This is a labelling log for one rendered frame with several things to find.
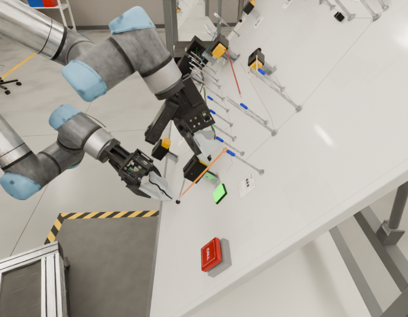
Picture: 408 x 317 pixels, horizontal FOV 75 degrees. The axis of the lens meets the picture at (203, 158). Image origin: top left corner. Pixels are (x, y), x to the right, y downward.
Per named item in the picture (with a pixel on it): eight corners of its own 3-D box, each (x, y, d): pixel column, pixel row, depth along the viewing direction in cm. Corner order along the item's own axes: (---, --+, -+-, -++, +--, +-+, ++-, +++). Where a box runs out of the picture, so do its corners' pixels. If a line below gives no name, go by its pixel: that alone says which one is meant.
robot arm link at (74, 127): (66, 117, 73) (71, 95, 68) (99, 141, 74) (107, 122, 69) (44, 131, 68) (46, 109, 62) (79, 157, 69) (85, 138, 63)
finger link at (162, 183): (176, 196, 67) (146, 174, 67) (171, 200, 73) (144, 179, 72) (183, 187, 69) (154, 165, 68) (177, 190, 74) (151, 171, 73)
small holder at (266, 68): (276, 53, 78) (259, 38, 75) (276, 72, 73) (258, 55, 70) (264, 63, 81) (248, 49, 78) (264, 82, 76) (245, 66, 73)
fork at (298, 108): (303, 108, 55) (254, 66, 50) (297, 114, 56) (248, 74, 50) (300, 104, 57) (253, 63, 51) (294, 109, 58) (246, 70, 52)
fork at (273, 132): (278, 132, 58) (230, 96, 53) (273, 138, 59) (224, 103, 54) (276, 127, 60) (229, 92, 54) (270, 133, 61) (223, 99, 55)
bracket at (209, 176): (212, 178, 73) (198, 170, 71) (217, 172, 72) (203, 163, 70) (215, 188, 69) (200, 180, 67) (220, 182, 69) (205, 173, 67)
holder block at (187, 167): (194, 175, 72) (182, 168, 70) (207, 160, 70) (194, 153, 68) (196, 184, 68) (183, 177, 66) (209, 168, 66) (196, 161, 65)
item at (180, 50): (172, 68, 152) (171, 56, 148) (175, 51, 180) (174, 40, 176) (229, 68, 153) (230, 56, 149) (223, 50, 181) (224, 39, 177)
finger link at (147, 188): (168, 206, 66) (139, 183, 65) (164, 209, 71) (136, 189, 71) (176, 196, 67) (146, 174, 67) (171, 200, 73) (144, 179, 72)
